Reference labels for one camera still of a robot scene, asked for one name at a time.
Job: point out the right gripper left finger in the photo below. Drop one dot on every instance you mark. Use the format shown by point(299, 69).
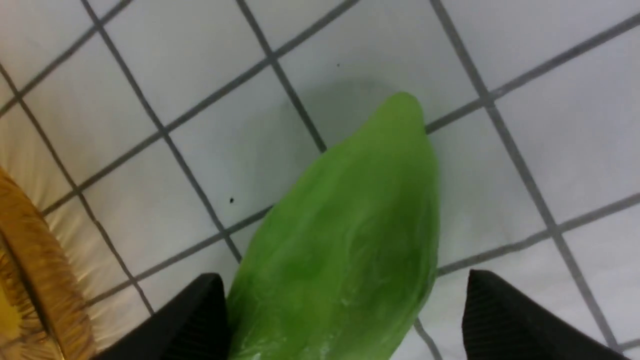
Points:
point(191, 326)

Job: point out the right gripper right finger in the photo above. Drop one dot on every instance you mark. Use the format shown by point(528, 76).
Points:
point(500, 322)

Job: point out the green gourd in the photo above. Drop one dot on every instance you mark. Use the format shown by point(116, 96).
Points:
point(343, 263)

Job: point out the amber plastic plate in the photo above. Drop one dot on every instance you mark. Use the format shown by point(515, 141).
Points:
point(43, 311)

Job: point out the white grid tablecloth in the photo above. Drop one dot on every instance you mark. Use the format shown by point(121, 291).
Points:
point(153, 135)

